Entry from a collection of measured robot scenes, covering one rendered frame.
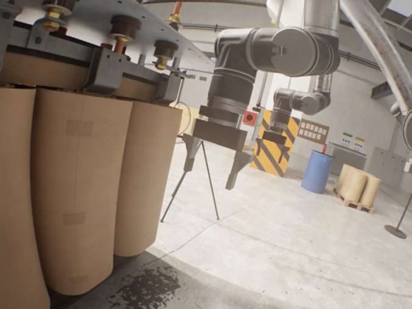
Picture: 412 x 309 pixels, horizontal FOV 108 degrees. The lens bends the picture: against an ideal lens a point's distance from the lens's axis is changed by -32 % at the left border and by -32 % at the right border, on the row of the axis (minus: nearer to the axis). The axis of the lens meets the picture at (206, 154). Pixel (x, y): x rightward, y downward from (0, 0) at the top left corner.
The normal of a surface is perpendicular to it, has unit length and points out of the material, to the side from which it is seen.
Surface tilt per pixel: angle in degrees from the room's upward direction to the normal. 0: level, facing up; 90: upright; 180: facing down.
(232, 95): 90
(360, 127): 90
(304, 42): 107
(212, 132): 90
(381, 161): 90
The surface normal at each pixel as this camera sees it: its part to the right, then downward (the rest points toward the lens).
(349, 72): -0.36, 0.11
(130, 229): 0.43, 0.29
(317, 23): -0.67, 0.34
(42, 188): 0.06, 0.22
